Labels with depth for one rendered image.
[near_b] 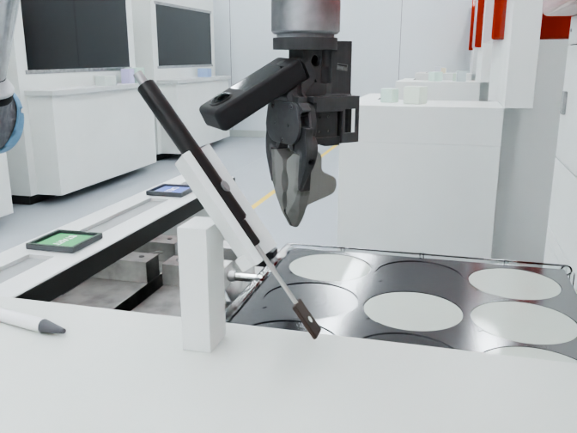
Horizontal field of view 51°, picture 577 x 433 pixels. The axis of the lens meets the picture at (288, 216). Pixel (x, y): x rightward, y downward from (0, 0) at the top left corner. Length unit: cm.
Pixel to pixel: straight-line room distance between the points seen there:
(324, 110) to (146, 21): 636
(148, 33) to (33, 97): 219
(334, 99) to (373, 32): 790
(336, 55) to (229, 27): 838
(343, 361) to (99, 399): 15
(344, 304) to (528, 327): 18
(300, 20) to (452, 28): 786
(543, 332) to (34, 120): 477
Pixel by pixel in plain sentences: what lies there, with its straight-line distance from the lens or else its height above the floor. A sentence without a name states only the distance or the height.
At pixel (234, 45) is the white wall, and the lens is 903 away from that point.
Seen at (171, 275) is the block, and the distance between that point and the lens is 76.
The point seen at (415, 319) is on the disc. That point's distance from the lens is 63.
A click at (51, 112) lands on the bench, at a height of 74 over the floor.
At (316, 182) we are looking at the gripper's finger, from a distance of 69.
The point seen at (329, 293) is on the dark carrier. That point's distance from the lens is 68.
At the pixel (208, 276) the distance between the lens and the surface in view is 39.
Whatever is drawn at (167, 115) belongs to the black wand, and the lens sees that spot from 38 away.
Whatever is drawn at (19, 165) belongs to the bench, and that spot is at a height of 33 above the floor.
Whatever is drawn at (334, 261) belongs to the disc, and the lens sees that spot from 78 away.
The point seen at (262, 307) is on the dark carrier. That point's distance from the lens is 64.
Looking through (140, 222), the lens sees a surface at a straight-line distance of 75.
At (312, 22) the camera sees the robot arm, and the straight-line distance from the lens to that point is 66.
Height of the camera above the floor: 115
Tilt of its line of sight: 15 degrees down
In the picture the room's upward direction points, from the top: straight up
